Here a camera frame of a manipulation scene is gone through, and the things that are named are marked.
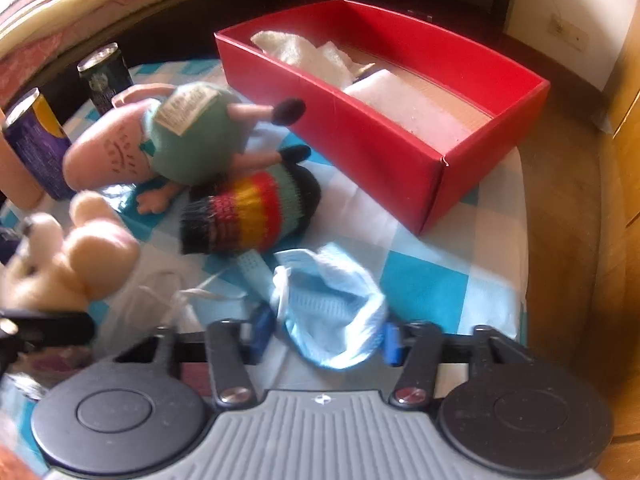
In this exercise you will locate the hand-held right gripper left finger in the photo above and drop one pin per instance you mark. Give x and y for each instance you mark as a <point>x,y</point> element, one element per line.
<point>262,332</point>

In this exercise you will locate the pink pig plush toy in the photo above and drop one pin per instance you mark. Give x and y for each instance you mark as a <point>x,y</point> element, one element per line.
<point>200,135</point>

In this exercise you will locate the white soft cloth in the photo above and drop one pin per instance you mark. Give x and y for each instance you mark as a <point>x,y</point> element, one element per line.
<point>150,295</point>

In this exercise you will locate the wooden wardrobe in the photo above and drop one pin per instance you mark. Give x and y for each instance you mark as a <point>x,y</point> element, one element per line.
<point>620,210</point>

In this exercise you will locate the blue checkered tablecloth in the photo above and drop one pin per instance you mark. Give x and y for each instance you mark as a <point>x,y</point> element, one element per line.
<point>425,270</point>

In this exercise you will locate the bed with floral blanket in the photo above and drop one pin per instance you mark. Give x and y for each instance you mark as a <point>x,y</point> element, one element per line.
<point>175,25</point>

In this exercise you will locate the beige plush toy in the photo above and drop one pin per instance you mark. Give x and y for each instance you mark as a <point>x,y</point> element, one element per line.
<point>75,260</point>

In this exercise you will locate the black drink can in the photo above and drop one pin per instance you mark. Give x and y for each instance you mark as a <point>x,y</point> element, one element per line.
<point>106,82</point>

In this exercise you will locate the red cardboard box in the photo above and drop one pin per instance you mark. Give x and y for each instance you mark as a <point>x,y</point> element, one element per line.
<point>380,160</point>

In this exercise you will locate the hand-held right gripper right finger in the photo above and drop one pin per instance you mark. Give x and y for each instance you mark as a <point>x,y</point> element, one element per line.
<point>392,344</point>

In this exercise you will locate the purple drink can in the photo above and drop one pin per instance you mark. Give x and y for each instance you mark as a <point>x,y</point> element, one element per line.
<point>37,150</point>

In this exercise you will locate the white foam block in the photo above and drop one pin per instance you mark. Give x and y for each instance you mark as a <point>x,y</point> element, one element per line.
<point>410,105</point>

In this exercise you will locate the blue face mask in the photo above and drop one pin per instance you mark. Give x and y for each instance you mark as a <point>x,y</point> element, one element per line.
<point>330,305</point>

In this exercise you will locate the wall socket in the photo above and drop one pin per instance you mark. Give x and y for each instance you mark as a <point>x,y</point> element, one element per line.
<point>567,31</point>

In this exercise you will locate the floral bed blanket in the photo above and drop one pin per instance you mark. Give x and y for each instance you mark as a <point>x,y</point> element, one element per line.
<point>75,5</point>

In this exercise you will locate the white towel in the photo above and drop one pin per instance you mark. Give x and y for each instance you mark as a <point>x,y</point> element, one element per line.
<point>300,55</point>

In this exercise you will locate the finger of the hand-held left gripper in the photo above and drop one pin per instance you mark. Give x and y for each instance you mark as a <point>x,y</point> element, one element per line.
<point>45,327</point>
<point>10,245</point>

